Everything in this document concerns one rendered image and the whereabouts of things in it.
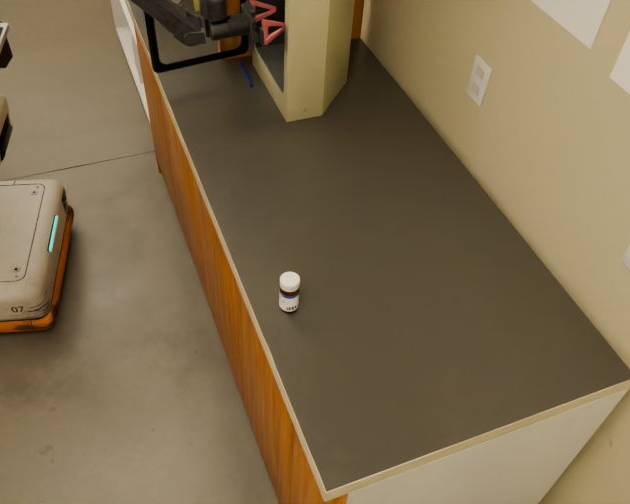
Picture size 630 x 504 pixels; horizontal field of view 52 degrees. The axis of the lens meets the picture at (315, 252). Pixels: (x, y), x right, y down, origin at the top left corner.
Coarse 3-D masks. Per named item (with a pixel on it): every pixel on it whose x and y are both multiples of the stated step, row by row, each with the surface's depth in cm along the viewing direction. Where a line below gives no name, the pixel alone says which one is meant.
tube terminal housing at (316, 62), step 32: (288, 0) 161; (320, 0) 164; (352, 0) 182; (288, 32) 167; (320, 32) 170; (256, 64) 203; (288, 64) 174; (320, 64) 178; (288, 96) 181; (320, 96) 185
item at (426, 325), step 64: (128, 0) 231; (192, 128) 184; (256, 128) 185; (320, 128) 187; (384, 128) 188; (256, 192) 167; (320, 192) 169; (384, 192) 170; (448, 192) 171; (256, 256) 153; (320, 256) 154; (384, 256) 155; (448, 256) 156; (512, 256) 157; (256, 320) 140; (320, 320) 141; (384, 320) 142; (448, 320) 143; (512, 320) 144; (576, 320) 145; (320, 384) 131; (384, 384) 131; (448, 384) 132; (512, 384) 133; (576, 384) 134; (320, 448) 121; (384, 448) 122; (448, 448) 123
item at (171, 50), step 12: (180, 0) 180; (192, 0) 182; (228, 0) 187; (192, 12) 184; (228, 12) 190; (156, 24) 182; (204, 24) 188; (156, 36) 184; (168, 36) 186; (240, 36) 197; (168, 48) 188; (180, 48) 190; (192, 48) 192; (204, 48) 194; (216, 48) 196; (228, 48) 198; (168, 60) 191; (180, 60) 193
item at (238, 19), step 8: (232, 16) 174; (240, 16) 174; (248, 16) 173; (232, 24) 173; (240, 24) 174; (248, 24) 174; (256, 24) 173; (232, 32) 174; (240, 32) 175; (248, 32) 176; (256, 40) 176
